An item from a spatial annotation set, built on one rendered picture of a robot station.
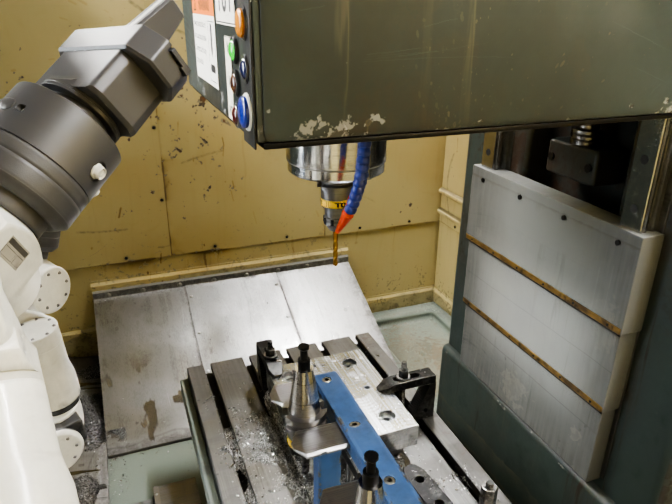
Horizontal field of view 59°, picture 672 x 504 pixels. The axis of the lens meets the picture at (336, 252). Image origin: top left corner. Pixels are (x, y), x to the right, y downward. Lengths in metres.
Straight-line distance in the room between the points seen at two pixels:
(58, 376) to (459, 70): 0.70
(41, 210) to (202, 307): 1.59
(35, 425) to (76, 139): 0.19
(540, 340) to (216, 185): 1.15
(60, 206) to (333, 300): 1.68
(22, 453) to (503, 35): 0.55
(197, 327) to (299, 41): 1.49
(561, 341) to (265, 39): 0.87
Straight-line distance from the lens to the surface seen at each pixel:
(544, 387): 1.32
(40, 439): 0.40
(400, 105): 0.61
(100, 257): 2.02
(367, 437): 0.81
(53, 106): 0.46
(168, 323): 1.98
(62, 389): 0.98
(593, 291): 1.13
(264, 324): 1.97
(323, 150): 0.87
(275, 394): 0.90
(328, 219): 0.97
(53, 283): 0.88
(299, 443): 0.82
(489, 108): 0.67
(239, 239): 2.05
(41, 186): 0.44
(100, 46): 0.50
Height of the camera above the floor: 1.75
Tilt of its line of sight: 23 degrees down
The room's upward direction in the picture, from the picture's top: 1 degrees clockwise
